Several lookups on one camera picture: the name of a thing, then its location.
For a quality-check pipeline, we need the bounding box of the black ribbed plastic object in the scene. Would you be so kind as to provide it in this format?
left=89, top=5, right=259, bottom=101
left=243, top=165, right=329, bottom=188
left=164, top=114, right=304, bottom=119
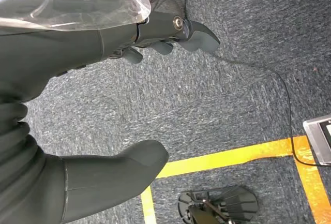
left=178, top=185, right=259, bottom=224

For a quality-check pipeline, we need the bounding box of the clear plastic hand cover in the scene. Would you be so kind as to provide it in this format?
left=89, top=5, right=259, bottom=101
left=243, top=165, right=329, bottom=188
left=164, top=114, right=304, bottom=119
left=0, top=0, right=152, bottom=32

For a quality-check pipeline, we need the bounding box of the thin black cable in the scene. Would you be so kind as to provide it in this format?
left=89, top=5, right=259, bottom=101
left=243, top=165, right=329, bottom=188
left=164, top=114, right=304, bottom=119
left=184, top=0, right=331, bottom=167

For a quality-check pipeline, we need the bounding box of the yellow floor tape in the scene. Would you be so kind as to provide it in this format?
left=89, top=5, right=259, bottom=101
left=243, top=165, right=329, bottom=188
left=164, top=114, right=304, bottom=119
left=140, top=135, right=331, bottom=224

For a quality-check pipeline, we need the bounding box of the silver floor socket box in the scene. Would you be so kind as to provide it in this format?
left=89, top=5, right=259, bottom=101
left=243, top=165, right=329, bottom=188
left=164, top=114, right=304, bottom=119
left=302, top=114, right=331, bottom=167

